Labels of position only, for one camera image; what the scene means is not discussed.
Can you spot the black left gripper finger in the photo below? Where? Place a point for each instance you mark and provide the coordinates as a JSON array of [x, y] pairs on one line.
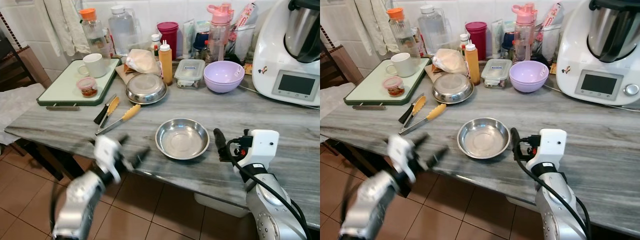
[[140, 157], [438, 157], [123, 140], [421, 140]]

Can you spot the small chili jar pink lid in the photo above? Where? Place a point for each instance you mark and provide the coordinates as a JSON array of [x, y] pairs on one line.
[[394, 86], [88, 87]]

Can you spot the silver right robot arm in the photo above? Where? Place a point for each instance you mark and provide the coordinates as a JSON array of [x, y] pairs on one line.
[[555, 210], [272, 210]]

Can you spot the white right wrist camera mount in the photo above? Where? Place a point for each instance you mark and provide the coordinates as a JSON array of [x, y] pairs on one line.
[[552, 145], [262, 145]]

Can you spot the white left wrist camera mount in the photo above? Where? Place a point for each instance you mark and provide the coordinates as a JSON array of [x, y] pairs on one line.
[[400, 155], [107, 155]]

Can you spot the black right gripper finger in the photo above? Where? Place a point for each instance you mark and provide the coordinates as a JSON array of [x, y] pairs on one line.
[[221, 145], [516, 144]]

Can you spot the white kitchen cooking machine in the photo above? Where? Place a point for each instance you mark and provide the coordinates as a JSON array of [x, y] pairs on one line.
[[575, 55], [272, 55]]

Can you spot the white lace cloth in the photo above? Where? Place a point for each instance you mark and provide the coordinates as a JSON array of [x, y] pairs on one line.
[[17, 107]]

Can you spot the clear water jug white lid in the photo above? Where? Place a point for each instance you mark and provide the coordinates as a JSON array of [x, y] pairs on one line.
[[432, 32], [122, 32]]

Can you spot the small bottle white cap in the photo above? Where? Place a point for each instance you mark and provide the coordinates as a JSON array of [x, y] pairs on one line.
[[464, 42], [155, 44]]

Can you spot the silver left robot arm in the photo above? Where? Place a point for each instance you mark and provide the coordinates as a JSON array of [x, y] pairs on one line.
[[80, 200], [370, 200]]

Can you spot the clear bottle orange cap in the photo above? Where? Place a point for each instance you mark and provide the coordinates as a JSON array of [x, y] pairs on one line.
[[402, 37], [95, 37]]

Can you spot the dark blue cup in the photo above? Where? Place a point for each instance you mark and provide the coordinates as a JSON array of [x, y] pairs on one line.
[[201, 40], [508, 40]]

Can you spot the steel bowl with steel lid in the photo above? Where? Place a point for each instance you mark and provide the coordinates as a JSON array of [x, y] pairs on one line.
[[452, 88], [145, 89]]

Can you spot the dark wooden chair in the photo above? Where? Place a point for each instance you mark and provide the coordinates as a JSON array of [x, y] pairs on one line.
[[332, 62], [15, 65]]

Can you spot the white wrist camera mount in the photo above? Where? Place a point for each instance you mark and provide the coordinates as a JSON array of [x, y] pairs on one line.
[[400, 155], [262, 145], [107, 155], [552, 145]]

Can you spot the purple plastic bowl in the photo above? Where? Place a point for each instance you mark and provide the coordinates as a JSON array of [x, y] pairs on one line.
[[223, 76], [529, 76]]

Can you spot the pink lidded drinking bottle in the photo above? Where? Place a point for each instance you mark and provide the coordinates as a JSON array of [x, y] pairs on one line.
[[220, 35], [524, 35]]

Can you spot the shallow stainless steel bowl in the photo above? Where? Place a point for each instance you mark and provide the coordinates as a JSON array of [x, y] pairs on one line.
[[182, 139], [484, 138]]

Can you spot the clear lidded food container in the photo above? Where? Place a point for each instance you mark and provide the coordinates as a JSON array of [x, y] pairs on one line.
[[190, 72], [496, 72]]

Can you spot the red wrap roll box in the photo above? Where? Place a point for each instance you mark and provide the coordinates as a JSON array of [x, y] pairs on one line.
[[551, 15], [246, 15]]

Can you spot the pale green cutting board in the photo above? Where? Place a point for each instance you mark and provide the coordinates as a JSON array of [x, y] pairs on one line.
[[370, 86], [62, 87]]

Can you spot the orange squeeze sauce bottle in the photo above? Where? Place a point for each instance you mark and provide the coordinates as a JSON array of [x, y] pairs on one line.
[[165, 65], [472, 64]]

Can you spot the maroon plastic tumbler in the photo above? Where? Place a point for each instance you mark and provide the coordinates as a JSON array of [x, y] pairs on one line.
[[476, 36], [168, 37]]

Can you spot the beige hanging towel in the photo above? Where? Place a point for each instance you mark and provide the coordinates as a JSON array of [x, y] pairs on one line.
[[375, 25], [65, 25]]

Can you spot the clear plastic utensil holder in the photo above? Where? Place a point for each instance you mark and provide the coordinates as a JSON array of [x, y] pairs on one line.
[[245, 42], [550, 42]]

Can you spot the plastic bag of bread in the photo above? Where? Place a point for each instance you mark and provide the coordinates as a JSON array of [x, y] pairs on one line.
[[450, 60], [142, 60]]

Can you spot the white ceramic mug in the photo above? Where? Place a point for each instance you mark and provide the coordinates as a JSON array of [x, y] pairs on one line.
[[402, 65], [95, 66]]

